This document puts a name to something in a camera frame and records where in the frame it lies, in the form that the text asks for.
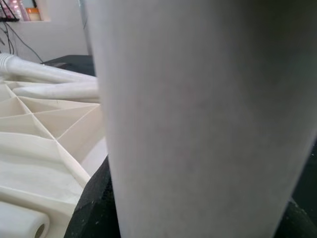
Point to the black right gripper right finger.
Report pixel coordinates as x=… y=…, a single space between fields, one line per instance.
x=303 y=223

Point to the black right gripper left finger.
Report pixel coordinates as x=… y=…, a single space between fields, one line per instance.
x=94 y=213

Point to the white plastic table top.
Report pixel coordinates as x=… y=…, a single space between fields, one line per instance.
x=37 y=161

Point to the orange jar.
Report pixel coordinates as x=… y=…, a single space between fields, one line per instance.
x=32 y=15

